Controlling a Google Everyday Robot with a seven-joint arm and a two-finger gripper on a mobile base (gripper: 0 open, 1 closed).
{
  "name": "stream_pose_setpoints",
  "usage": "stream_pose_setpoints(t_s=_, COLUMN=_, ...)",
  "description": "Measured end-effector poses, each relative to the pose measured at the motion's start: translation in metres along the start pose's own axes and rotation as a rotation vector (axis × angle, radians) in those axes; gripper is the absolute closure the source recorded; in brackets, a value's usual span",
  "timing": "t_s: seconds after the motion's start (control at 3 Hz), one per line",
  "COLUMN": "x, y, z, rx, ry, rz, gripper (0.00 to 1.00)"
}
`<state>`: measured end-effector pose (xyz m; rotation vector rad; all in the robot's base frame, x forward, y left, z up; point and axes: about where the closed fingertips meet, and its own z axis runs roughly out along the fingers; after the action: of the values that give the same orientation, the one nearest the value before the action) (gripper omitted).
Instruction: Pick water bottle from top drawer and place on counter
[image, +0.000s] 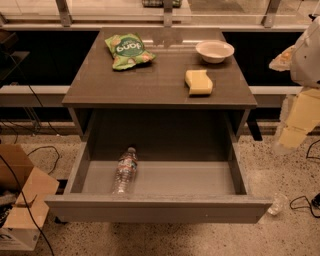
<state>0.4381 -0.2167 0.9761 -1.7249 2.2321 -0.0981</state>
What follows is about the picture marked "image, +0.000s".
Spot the clear plastic cup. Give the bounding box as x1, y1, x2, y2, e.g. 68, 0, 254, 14
268, 193, 288, 216

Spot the yellow sponge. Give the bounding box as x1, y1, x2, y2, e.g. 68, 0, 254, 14
185, 70, 213, 95

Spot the white bowl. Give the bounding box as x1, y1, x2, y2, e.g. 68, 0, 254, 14
196, 40, 234, 64

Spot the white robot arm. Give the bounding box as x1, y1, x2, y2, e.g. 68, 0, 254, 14
269, 16, 320, 154

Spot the metal window railing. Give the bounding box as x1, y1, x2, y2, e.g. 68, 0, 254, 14
0, 0, 320, 32

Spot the open grey top drawer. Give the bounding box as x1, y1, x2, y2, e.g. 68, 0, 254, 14
45, 109, 272, 223

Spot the cardboard box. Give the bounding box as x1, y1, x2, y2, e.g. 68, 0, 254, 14
0, 144, 59, 251

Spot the clear plastic water bottle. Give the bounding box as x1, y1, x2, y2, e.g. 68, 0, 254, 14
112, 147, 138, 194

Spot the black cable on right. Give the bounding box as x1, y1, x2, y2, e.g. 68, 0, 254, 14
289, 139, 320, 219

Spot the green chip bag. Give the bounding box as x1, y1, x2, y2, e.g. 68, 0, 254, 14
105, 33, 155, 71

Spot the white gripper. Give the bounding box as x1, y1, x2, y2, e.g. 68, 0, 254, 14
273, 88, 320, 154

